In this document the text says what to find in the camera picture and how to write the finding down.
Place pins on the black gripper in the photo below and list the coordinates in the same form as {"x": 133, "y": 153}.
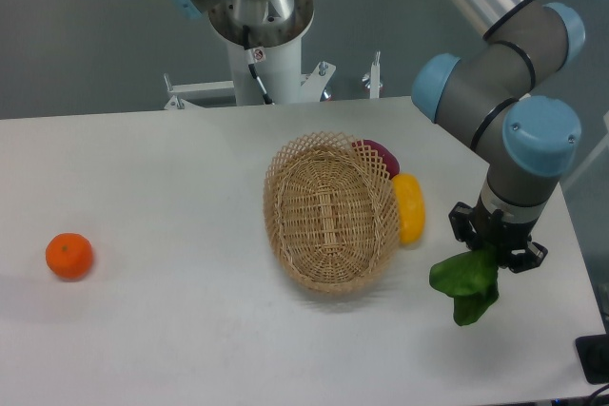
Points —
{"x": 478, "y": 227}

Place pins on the green leafy vegetable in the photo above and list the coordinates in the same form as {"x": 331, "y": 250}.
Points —
{"x": 470, "y": 279}

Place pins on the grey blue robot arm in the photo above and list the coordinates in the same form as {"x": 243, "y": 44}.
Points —
{"x": 485, "y": 102}

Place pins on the yellow toy fruit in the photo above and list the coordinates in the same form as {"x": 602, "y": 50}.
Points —
{"x": 411, "y": 207}

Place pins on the dark red toy fruit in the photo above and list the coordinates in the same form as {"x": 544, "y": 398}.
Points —
{"x": 390, "y": 161}

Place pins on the black device at table edge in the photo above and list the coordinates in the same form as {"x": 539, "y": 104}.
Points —
{"x": 593, "y": 355}

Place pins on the woven wicker basket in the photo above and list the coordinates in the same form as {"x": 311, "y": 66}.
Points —
{"x": 331, "y": 214}

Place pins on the orange tangerine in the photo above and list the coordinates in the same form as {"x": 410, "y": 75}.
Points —
{"x": 69, "y": 256}

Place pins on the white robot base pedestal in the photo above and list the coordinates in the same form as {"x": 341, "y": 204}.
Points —
{"x": 263, "y": 40}

